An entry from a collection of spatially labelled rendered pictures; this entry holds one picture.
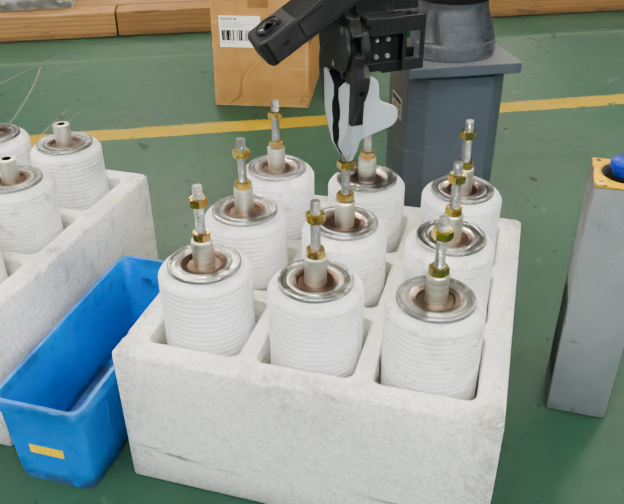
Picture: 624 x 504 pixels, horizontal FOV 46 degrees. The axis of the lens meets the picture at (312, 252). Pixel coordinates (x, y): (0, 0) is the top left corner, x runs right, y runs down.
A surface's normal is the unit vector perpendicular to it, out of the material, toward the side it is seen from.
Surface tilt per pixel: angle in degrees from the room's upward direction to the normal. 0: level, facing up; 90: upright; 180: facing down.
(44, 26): 90
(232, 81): 89
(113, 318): 88
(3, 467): 0
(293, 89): 90
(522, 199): 0
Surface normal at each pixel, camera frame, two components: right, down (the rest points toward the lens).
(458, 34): 0.05, 0.25
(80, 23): 0.17, 0.52
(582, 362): -0.27, 0.51
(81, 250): 0.96, 0.14
